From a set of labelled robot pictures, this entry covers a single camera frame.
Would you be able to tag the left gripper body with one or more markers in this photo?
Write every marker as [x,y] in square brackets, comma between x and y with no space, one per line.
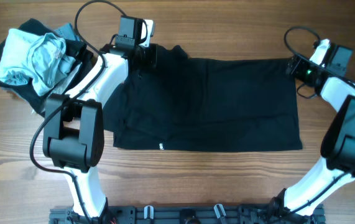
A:
[148,55]

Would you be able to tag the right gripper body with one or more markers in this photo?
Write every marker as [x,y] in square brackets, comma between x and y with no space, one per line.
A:
[306,69]

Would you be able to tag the dark teal t-shirt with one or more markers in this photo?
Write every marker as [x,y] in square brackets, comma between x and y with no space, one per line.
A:
[200,104]

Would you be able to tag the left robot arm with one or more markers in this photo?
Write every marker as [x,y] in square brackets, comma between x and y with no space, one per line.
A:
[74,131]

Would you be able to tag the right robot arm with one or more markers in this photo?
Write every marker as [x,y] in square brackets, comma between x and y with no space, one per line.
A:
[336,166]

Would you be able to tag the grey blue garment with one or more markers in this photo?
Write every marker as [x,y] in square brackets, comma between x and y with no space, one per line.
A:
[66,31]

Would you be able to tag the light blue garment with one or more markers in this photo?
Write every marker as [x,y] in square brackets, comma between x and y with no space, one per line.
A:
[40,59]

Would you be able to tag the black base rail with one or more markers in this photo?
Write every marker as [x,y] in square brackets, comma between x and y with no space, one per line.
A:
[242,214]

